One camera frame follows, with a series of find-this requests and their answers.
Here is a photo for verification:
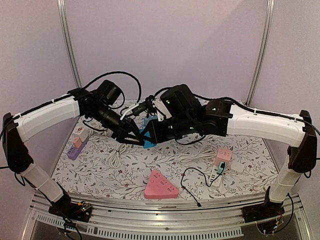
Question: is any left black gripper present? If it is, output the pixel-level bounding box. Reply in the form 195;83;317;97
89;103;145;146

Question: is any blue plug adapter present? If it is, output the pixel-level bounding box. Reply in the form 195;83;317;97
143;131;157;149

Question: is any teal power strip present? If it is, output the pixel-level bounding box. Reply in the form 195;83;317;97
143;115;158;127

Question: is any white tiger plug adapter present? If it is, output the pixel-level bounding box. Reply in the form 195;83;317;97
72;127;89;142

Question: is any pink power strip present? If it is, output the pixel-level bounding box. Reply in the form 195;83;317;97
144;169;180;200

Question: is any salmon small cube adapter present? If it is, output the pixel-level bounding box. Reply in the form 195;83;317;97
72;137;83;149

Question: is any purple power strip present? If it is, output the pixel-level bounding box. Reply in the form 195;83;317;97
66;140;88;161

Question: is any pink cube socket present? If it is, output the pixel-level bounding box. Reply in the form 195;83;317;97
214;148;232;166

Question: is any teal small adapter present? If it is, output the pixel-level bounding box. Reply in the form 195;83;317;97
217;161;226;175

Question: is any white power strip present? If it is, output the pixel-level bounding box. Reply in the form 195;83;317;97
208;166;222;189

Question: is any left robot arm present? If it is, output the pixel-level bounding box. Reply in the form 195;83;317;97
0;71;144;223

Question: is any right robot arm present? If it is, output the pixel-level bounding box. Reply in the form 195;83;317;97
140;84;319;223

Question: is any floral table mat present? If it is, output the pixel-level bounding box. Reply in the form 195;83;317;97
52;120;278;200

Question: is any white square adapter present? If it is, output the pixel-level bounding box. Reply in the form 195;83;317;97
230;162;245;173

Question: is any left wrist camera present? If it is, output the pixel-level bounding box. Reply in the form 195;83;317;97
120;102;148;121

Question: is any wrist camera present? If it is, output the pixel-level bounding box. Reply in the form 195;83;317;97
120;102;148;121
146;95;172;122

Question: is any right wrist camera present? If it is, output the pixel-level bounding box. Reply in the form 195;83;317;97
146;95;172;122

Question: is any white cord bundle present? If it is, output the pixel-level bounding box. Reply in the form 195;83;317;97
177;147;217;166

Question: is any aluminium front rail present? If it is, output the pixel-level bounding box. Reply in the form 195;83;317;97
22;193;313;240

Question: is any black thin adapter cable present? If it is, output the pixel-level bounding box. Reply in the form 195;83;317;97
180;166;221;208

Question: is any left aluminium frame post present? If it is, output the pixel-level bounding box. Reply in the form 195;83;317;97
56;0;82;88

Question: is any aluminium frame post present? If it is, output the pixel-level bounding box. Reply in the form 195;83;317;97
56;0;82;88
245;0;275;106

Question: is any right aluminium frame post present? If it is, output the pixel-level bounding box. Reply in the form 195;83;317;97
245;0;275;106

